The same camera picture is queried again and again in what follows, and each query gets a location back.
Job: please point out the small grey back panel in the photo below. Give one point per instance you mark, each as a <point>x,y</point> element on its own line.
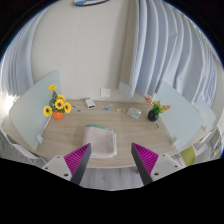
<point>124,90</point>

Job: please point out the white partition clamp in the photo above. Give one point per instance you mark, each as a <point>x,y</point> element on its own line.
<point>39,138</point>
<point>174,140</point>

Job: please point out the orange flowers in black vase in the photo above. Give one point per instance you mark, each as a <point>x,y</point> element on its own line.
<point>153,115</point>

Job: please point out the small metal clip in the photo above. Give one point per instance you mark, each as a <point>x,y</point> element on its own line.
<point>156,126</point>

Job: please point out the yellow-green chair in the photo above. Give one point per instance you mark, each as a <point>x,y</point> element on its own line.
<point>189,155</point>

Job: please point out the beige towel with green edge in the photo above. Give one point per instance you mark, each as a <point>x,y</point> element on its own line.
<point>99,141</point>

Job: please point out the frosted glass desk partition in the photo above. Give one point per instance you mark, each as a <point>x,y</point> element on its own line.
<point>180,113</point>
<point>31,110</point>

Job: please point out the small yellow card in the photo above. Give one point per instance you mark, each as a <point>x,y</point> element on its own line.
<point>120,110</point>

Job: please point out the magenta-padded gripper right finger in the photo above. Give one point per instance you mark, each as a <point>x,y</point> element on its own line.
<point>165,165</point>

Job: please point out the white wall socket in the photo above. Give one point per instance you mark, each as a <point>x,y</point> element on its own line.
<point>105,92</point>

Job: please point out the small white box device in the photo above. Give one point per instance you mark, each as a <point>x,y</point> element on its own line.
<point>90,103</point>

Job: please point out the sunflowers in orange vase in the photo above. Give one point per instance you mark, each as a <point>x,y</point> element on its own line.
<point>58,105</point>

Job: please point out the white pleated curtain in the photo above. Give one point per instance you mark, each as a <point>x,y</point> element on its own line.
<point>20,60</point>
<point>173,50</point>

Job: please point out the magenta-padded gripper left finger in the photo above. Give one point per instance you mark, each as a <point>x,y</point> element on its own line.
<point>58,165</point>

